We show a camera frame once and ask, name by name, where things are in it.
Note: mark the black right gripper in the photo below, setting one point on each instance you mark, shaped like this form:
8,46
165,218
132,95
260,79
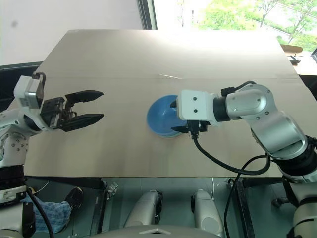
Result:
203,127

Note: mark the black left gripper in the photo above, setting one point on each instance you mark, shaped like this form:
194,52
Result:
50,112

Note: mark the blue bowl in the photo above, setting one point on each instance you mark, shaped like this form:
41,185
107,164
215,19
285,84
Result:
161,116

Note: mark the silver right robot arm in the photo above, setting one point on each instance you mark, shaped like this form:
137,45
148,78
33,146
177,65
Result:
272,129

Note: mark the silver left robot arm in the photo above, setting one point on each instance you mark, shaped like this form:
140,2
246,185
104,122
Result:
13,148

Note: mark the metal table clamp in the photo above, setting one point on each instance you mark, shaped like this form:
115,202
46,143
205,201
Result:
112,190

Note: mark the black shoe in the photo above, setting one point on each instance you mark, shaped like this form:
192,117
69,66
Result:
74,197

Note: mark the silver robot leg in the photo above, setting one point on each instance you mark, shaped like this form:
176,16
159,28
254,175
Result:
144,208
206,213

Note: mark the blue plaid trouser leg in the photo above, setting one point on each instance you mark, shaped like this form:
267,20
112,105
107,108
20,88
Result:
53,215

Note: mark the silver robot torso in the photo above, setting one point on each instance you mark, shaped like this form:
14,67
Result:
158,231

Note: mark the small black device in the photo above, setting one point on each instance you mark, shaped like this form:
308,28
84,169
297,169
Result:
295,59

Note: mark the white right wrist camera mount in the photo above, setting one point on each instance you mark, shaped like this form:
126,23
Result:
195,106

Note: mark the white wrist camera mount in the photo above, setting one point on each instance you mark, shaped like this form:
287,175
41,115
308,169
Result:
195,106
26,88

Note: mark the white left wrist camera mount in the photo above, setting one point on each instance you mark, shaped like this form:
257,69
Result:
26,88

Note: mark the dark window frame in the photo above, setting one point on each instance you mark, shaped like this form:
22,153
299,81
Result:
147,13

